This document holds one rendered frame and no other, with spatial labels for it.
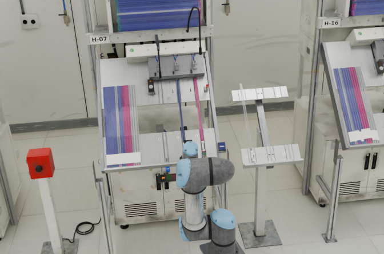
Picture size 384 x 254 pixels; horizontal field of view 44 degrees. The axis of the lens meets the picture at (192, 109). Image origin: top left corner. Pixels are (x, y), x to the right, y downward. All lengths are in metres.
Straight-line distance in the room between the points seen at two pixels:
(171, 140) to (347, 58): 1.26
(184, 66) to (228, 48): 1.73
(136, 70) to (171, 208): 1.00
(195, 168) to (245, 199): 1.79
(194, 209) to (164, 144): 0.78
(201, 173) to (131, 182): 1.34
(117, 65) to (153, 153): 0.61
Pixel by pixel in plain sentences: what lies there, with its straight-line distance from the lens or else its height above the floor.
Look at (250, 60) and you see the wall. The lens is 4.69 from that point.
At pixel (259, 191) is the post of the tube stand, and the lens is 3.11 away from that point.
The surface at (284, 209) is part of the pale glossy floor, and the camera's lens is 3.60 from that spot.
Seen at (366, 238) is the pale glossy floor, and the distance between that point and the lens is 3.47.
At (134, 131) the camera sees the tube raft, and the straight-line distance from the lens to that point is 2.81.
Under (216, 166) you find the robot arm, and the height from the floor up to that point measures 1.16.
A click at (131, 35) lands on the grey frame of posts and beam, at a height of 1.35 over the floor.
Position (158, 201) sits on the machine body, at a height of 0.23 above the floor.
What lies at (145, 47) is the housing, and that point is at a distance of 2.94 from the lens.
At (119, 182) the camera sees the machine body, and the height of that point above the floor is 0.42.
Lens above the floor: 2.20
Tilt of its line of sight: 26 degrees down
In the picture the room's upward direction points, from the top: 2 degrees counter-clockwise
